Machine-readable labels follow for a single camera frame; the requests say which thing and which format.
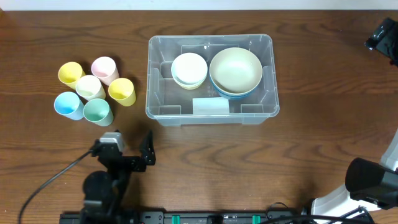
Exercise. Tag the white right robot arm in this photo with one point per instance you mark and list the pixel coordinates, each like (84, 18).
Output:
(368, 186)

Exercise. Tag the small white bowl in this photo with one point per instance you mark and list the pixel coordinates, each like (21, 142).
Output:
(189, 69)

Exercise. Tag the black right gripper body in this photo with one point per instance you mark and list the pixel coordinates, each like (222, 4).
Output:
(382, 37)

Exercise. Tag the yellow cup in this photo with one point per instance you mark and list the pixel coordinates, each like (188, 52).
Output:
(122, 90)
(70, 73)

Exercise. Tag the green cup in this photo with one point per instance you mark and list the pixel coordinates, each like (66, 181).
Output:
(98, 112)

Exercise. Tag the pink cup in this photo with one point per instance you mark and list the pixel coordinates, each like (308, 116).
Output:
(105, 69)

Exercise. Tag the large dark blue bowl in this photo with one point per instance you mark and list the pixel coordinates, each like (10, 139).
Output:
(232, 96)

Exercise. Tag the light blue cup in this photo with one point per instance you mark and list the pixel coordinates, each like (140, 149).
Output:
(68, 104)

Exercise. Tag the large beige bowl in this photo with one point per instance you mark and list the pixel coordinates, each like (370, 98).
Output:
(235, 70)

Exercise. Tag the white cup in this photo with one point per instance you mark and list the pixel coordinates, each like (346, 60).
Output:
(89, 87)

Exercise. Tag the clear plastic storage box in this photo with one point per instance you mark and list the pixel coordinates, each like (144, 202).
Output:
(171, 105)

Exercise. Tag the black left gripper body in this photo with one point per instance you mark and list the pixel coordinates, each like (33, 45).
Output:
(132, 165)

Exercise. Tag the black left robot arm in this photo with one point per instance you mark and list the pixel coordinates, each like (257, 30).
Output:
(104, 190)

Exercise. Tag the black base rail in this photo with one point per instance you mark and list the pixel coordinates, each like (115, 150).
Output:
(157, 217)

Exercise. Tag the small yellow bowl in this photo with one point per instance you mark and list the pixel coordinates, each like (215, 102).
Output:
(188, 86)

